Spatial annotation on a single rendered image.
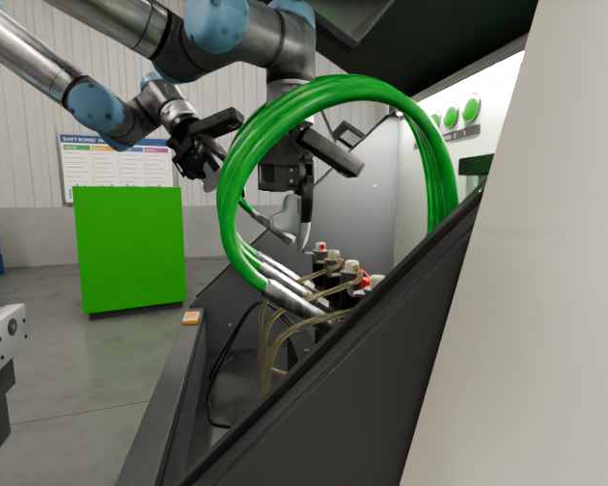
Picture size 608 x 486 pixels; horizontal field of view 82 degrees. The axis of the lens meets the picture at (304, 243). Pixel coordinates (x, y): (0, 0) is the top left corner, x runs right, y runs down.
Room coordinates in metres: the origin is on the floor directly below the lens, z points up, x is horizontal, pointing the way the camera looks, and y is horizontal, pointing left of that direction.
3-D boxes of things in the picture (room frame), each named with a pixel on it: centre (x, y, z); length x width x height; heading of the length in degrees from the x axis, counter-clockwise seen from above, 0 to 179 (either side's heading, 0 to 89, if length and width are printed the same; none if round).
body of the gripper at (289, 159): (0.56, 0.03, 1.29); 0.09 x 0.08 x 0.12; 101
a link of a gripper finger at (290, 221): (0.55, 0.02, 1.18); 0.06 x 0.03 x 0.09; 101
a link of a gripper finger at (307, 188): (0.54, 0.00, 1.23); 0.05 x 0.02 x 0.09; 11
